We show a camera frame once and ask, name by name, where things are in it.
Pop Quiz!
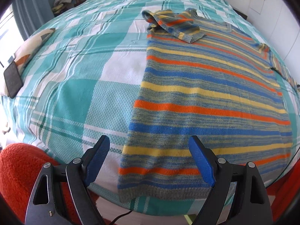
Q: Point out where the striped knit sweater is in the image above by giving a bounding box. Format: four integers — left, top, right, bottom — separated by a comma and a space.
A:
117, 8, 297, 203

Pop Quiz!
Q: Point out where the patterned beige pillow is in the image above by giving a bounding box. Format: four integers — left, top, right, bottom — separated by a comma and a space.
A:
1, 28, 56, 97

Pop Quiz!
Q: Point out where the teal curtain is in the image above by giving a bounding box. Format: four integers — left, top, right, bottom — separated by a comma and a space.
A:
12, 0, 55, 40

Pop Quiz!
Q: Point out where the white wardrobe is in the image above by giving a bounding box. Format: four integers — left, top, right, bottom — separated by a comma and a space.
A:
217, 0, 300, 71

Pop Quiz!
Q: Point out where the black cable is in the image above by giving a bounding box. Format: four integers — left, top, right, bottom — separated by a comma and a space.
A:
109, 209, 133, 225

